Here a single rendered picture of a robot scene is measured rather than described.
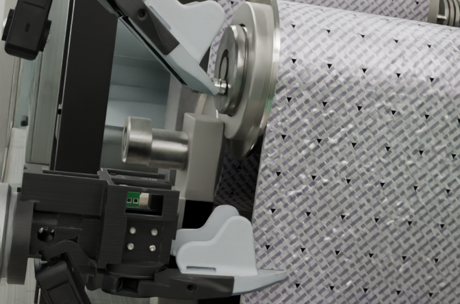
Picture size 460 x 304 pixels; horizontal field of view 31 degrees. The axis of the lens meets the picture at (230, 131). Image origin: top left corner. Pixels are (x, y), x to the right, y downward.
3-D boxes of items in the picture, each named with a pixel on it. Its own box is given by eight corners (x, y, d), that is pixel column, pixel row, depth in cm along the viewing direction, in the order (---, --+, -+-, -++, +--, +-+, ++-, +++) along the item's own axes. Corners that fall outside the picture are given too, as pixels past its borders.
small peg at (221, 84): (192, 72, 69) (194, 79, 67) (225, 76, 69) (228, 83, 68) (189, 87, 69) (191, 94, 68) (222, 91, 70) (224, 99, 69)
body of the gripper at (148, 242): (190, 193, 61) (18, 176, 58) (174, 308, 62) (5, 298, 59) (172, 174, 68) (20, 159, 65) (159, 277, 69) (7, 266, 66)
